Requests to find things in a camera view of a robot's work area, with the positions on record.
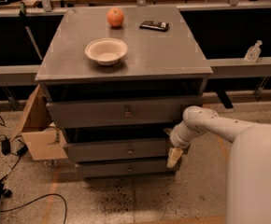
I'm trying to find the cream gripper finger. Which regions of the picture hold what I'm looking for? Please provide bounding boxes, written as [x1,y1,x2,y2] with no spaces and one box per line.
[167,147,183,168]

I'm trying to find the grey drawer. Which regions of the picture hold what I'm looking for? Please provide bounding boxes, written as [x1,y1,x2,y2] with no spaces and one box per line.
[76,157,180,178]
[64,137,172,163]
[47,95,203,128]

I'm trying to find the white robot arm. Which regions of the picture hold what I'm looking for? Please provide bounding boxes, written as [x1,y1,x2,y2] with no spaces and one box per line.
[167,106,271,224]

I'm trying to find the grey bottom drawer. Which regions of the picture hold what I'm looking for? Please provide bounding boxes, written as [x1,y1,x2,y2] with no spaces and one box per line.
[76,157,180,178]

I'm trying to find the grey wooden drawer cabinet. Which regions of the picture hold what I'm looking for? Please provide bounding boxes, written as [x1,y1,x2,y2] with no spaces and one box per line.
[35,5,214,179]

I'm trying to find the grey top drawer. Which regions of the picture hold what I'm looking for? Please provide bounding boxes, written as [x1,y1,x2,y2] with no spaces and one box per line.
[47,95,203,128]

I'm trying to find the white paper bowl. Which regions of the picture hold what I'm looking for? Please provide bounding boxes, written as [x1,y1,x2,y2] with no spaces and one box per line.
[85,38,128,65]

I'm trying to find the clear sanitizer bottle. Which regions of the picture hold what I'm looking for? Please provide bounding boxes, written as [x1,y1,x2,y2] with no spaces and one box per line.
[244,40,263,63]

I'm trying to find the black snack bar packet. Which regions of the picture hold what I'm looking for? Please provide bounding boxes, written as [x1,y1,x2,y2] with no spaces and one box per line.
[140,21,169,32]

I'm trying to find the brown cardboard box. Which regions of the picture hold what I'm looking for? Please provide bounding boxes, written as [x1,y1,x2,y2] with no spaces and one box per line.
[10,86,67,161]

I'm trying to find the orange fruit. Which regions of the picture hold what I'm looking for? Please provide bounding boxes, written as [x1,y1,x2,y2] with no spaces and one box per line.
[107,7,124,27]

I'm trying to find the black power adapter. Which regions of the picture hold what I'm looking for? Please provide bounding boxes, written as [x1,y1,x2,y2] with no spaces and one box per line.
[1,138,10,155]

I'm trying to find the grey metal rail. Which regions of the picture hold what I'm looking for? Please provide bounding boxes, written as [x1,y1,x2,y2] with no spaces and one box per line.
[0,57,271,86]

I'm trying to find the black floor cable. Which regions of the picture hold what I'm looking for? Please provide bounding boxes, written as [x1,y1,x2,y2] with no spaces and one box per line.
[0,192,68,224]

